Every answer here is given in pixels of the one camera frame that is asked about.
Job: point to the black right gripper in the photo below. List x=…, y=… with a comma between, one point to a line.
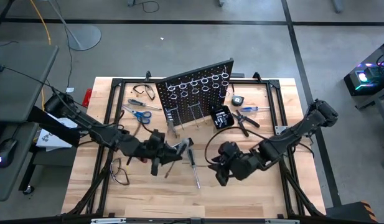
x=238, y=168

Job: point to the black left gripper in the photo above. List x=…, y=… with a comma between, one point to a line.
x=156, y=152

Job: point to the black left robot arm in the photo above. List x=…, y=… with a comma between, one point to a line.
x=101, y=133

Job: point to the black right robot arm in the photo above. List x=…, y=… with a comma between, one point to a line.
x=288, y=137

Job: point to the silver double prong peg hook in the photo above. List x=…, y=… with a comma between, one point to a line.
x=193, y=116
x=180, y=119

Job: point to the black torpedo level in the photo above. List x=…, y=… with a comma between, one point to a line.
x=174, y=144

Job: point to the black plastic bin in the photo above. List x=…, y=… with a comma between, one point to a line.
x=212, y=118

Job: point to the small silver socket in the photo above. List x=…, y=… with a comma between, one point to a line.
x=226, y=115
x=222, y=117
x=217, y=116

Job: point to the clear safety glasses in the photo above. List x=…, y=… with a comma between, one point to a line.
x=117, y=171
x=149, y=90

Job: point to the black metal pegboard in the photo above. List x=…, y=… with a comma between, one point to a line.
x=198, y=102

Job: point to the black tape measure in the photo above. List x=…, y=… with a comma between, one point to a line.
x=237, y=100

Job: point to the red box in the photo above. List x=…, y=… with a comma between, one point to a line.
x=87, y=98

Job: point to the small white tag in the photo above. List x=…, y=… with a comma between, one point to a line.
x=70, y=90

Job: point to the white printed paper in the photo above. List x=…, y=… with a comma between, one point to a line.
x=51, y=141

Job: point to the yellow-black striped box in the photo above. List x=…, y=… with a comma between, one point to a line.
x=350, y=213

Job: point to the grey desk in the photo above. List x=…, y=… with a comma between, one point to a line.
x=17, y=93

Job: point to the black computer mouse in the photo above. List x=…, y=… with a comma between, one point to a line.
x=5, y=152

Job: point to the computer case with coloured lights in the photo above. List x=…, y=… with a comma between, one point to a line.
x=366, y=81

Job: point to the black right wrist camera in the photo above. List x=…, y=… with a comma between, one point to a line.
x=228, y=149

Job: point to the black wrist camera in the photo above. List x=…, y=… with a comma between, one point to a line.
x=228, y=149
x=157, y=139

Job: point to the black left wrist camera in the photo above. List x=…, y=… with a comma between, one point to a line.
x=157, y=139

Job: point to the black aluminium table frame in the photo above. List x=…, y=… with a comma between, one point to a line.
x=138, y=81

